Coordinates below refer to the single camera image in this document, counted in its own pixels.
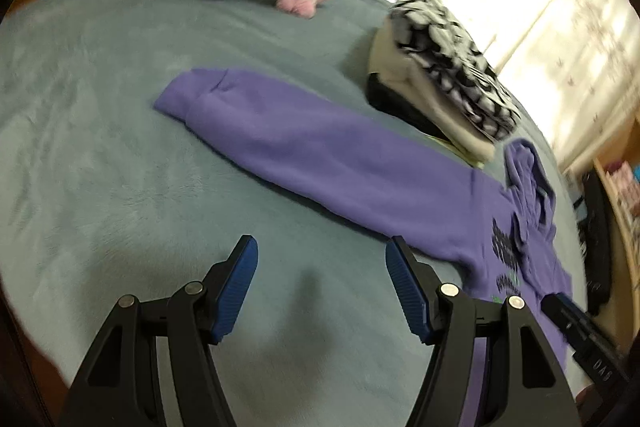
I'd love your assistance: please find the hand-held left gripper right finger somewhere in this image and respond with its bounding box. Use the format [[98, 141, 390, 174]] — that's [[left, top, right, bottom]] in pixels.
[[385, 235, 581, 427]]

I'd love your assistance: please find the black folded garment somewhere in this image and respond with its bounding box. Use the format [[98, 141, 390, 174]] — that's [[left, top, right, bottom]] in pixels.
[[365, 74, 451, 140]]

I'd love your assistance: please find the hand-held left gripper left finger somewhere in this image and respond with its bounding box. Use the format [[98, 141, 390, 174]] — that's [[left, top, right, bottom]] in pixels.
[[60, 234, 259, 427]]

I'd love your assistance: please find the black chair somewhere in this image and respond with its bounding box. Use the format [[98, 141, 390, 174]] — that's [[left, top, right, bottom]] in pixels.
[[580, 173, 615, 314]]

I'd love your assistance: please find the wooden shelf unit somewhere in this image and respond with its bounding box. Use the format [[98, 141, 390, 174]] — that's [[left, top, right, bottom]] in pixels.
[[592, 157, 640, 358]]

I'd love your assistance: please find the grey-blue fleece bed blanket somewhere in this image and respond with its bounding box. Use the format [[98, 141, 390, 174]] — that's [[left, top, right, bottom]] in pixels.
[[0, 0, 591, 427]]

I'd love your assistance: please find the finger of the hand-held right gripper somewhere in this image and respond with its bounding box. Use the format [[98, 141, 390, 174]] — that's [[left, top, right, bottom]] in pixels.
[[541, 293, 585, 338]]

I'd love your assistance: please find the black and white patterned garment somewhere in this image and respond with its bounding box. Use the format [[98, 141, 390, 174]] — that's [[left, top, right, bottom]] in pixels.
[[387, 0, 523, 142]]

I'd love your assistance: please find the purple hoodie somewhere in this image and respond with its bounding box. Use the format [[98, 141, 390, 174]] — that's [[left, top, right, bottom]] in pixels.
[[152, 67, 573, 427]]

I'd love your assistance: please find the cream folded garment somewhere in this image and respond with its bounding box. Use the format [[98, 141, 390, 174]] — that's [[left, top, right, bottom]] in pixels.
[[367, 27, 496, 162]]

